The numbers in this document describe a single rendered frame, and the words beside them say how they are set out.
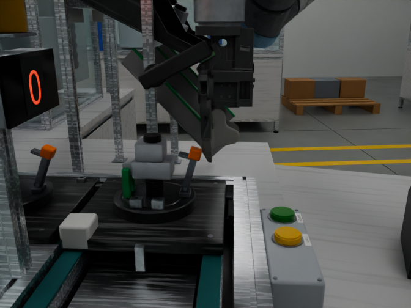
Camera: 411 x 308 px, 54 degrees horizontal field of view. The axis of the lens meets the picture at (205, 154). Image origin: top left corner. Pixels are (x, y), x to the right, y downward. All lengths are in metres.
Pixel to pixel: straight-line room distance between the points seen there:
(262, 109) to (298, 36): 4.96
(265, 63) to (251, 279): 4.16
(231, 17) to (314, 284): 0.37
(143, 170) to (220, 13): 0.27
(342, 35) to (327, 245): 9.12
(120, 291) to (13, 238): 0.16
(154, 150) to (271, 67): 4.05
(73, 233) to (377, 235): 0.59
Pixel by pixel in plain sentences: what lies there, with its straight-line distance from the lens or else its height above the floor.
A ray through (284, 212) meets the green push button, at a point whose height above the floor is 0.97.
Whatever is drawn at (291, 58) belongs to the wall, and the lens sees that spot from 9.50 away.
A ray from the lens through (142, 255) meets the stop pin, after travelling 0.60.
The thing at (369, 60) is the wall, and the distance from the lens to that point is 10.17.
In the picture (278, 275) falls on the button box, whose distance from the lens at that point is 0.55.
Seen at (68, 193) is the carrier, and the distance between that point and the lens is 0.79.
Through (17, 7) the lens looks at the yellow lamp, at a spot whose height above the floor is 1.29.
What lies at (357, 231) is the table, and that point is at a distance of 0.90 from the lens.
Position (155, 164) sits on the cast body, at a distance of 0.66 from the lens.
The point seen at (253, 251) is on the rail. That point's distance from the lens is 0.60.
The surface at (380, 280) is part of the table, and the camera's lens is 0.77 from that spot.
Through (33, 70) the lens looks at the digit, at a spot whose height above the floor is 1.22.
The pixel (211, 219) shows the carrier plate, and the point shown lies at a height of 0.97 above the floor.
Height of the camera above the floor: 1.27
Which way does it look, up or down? 19 degrees down
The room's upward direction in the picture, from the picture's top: straight up
